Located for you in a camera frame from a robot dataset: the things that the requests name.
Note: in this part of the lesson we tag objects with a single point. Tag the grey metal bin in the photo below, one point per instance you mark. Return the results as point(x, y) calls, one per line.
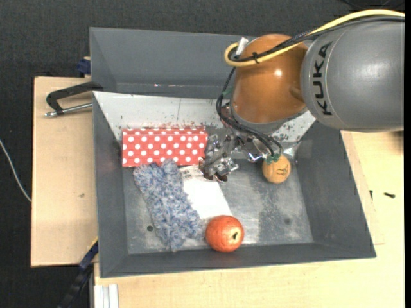
point(276, 210)

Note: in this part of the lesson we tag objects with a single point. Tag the blue and white fuzzy cloth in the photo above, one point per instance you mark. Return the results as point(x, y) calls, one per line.
point(170, 204)

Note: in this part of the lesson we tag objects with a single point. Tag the red-orange toy orange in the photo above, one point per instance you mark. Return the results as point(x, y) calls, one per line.
point(224, 233)

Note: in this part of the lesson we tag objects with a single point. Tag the red white-dotted box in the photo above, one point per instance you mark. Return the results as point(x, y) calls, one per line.
point(160, 148)

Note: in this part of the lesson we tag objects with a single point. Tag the white flat box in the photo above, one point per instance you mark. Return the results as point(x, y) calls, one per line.
point(207, 197)

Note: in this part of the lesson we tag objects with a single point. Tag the small black screw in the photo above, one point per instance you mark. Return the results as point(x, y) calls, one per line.
point(390, 195)

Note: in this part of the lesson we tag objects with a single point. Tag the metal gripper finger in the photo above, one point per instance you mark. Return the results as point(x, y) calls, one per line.
point(228, 168)
point(205, 169)

